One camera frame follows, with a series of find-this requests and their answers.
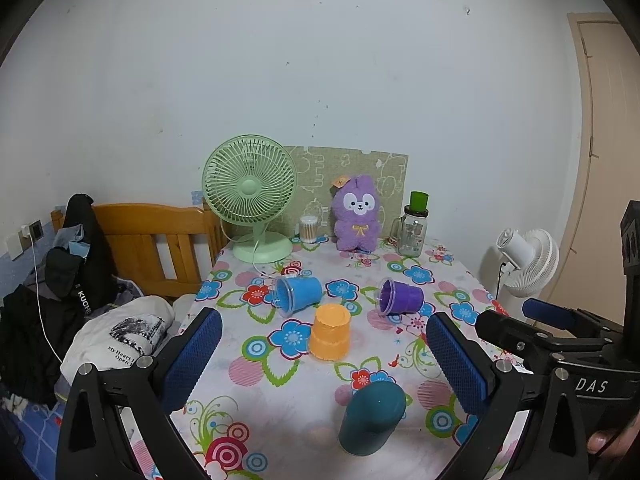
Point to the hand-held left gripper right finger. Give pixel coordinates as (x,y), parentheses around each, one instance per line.
(457,365)

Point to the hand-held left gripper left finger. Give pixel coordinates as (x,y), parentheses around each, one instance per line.
(192,360)

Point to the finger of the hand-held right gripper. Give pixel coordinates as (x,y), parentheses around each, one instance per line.
(510,332)
(555,314)

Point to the teal plastic cup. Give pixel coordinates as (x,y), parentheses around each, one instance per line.
(372,417)

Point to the purple plastic cup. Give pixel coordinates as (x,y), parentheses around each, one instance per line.
(405,297)

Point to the blue plastic cup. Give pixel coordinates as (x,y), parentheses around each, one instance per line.
(302,292)

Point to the orange plastic cup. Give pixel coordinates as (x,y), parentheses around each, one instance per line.
(330,332)

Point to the person's right hand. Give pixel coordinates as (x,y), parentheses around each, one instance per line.
(607,442)

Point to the white standing fan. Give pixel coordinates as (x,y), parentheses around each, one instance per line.
(532,265)

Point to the white printed shirt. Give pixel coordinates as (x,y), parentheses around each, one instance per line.
(125,330)

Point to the floral tablecloth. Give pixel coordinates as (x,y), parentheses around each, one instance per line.
(300,410)

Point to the glass jar mug green lid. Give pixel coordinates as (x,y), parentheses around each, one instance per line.
(412,235)

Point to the black jacket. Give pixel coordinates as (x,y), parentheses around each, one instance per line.
(92,260)

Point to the dark cloth pile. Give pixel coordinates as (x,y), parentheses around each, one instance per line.
(30,340)

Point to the purple plush bunny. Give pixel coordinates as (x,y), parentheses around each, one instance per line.
(357,225)

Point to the cotton swab container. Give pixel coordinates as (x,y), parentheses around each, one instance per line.
(309,230)

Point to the blue patterned bedsheet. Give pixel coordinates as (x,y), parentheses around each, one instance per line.
(32,440)

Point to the green desk fan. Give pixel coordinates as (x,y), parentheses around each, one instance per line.
(250,185)

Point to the beige door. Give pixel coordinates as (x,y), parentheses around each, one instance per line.
(605,110)

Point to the beige printed board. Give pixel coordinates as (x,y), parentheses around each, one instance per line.
(320,170)

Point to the wall socket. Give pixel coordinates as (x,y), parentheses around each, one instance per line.
(31,232)

